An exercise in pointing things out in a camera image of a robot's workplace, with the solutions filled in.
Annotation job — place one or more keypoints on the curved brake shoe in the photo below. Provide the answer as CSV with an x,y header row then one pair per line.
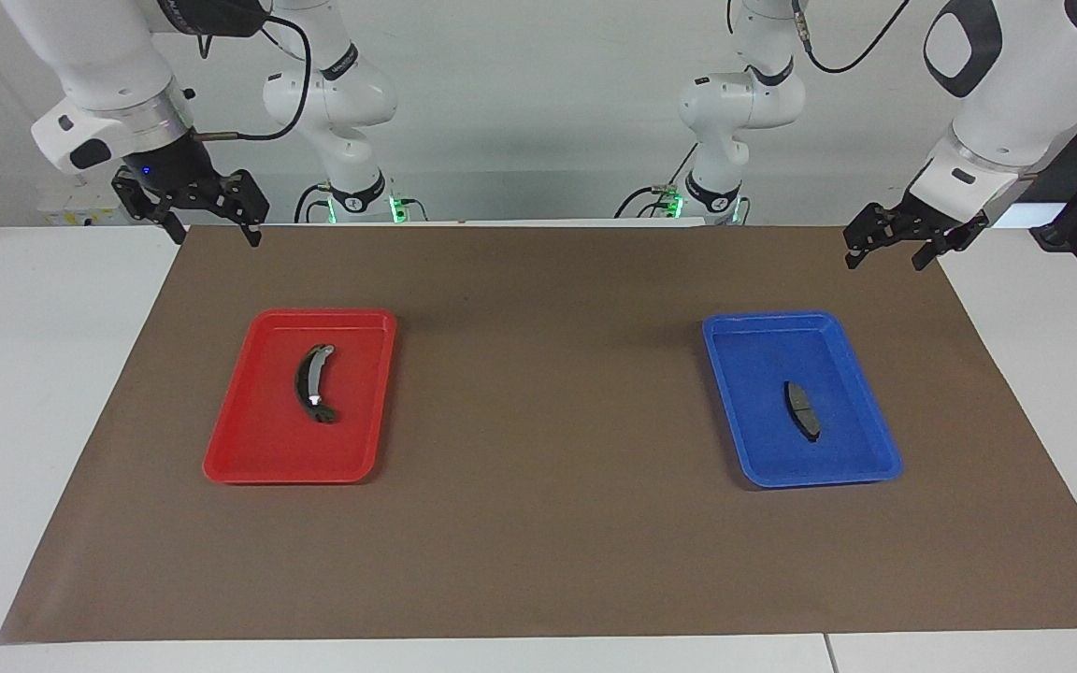
x,y
305,379

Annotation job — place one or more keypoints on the brown table mat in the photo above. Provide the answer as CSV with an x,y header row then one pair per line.
x,y
538,542

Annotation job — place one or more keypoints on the red plastic tray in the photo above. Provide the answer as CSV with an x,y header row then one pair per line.
x,y
267,439

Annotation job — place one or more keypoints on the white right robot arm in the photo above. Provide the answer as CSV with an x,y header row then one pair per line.
x,y
99,56

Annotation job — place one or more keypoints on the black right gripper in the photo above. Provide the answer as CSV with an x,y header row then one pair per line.
x,y
165,168

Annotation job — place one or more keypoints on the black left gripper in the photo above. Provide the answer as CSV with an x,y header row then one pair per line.
x,y
936,222

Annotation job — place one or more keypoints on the grey brake pad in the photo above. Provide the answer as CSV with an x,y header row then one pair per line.
x,y
802,411

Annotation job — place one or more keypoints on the blue plastic tray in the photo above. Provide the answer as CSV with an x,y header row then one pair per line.
x,y
763,430

